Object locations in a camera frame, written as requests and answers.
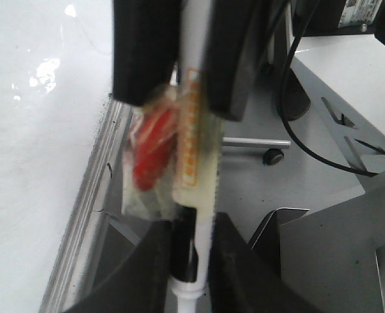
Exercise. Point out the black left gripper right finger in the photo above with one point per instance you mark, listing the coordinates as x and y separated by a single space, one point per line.
237 38

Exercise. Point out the black caster wheel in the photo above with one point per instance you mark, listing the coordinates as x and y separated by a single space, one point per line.
272 157

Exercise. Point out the red magnet taped to marker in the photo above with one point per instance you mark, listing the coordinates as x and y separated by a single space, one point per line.
148 158

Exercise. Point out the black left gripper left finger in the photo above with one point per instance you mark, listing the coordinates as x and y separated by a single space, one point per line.
145 47

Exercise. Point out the aluminium whiteboard tray rail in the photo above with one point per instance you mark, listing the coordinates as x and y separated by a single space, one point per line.
68 276

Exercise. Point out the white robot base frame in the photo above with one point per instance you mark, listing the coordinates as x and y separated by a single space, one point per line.
331 224

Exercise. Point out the white black-tipped whiteboard marker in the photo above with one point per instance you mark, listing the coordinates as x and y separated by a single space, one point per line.
198 155

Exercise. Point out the grey metal rod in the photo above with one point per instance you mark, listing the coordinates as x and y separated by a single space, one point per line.
256 143

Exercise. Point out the white whiteboard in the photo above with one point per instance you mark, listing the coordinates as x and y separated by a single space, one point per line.
55 78

